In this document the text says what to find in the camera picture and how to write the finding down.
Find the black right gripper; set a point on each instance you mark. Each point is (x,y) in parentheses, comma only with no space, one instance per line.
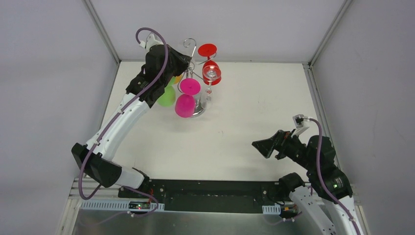
(278,145)

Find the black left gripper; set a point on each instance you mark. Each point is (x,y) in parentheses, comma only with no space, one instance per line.
(181,61)

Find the magenta plastic wine glass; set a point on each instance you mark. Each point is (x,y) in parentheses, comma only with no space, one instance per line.
(185,103)

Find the chrome wine glass rack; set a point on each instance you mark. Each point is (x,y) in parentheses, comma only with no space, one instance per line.
(194,70)

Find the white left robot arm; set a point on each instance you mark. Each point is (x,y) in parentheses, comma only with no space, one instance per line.
(95,157)

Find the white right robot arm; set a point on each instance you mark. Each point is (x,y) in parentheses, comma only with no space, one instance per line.
(325,178)

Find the orange plastic wine glass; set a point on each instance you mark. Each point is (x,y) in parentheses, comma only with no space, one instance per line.
(177,79)

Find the clear wine glass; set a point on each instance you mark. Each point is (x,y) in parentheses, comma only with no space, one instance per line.
(212,73)

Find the red plastic wine glass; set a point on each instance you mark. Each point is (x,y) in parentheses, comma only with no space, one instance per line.
(208,51)

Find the green plastic wine glass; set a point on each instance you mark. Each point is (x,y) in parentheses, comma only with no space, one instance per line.
(169,96)

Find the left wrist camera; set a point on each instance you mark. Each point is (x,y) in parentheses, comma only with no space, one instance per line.
(151,40)

